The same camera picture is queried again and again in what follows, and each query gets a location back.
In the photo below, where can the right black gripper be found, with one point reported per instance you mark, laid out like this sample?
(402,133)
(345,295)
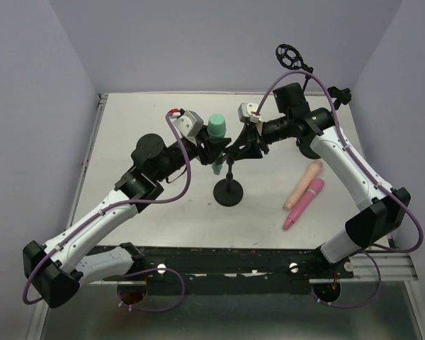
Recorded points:
(251,140)

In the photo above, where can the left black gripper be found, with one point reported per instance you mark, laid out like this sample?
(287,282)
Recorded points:
(203,149)

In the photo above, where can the green toy microphone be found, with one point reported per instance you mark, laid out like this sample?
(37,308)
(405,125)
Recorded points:
(216,126)

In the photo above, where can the black round-base clip stand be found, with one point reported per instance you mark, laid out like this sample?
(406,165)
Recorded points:
(227,192)

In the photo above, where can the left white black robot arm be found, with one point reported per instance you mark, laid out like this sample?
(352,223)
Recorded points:
(159,175)

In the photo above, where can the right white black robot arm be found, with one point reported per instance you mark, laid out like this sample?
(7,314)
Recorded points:
(381,207)

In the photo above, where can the black right clip stand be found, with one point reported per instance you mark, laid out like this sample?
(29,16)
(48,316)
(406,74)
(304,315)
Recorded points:
(319,120)

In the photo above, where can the peach toy microphone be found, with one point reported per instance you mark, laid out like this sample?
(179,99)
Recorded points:
(313,170)

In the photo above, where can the pink toy microphone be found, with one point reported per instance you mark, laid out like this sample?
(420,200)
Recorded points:
(298,208)

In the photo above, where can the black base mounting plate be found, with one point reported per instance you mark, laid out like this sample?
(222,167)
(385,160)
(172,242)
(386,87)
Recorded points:
(228,271)

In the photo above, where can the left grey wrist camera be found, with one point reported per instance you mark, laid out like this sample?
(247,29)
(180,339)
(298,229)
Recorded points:
(189,124)

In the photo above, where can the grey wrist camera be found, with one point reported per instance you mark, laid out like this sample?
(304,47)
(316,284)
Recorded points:
(247,113)
(189,124)

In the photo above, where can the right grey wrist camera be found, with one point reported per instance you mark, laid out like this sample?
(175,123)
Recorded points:
(247,113)

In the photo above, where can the black tripod ring stand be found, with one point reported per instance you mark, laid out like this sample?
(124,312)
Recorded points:
(291,59)

